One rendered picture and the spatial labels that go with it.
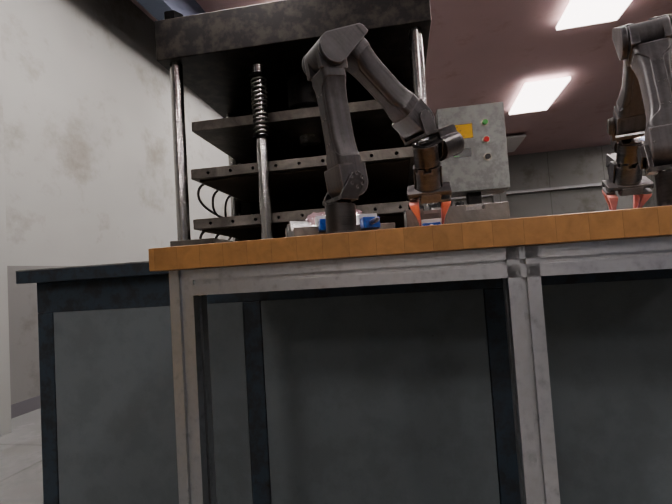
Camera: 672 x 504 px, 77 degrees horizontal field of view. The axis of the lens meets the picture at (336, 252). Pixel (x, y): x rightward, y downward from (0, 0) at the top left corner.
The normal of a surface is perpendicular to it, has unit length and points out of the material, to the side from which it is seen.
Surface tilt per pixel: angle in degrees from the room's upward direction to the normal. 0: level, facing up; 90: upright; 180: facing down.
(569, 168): 90
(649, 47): 71
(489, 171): 90
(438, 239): 90
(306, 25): 90
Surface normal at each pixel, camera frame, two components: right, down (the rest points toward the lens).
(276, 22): -0.15, -0.04
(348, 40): 0.47, -0.07
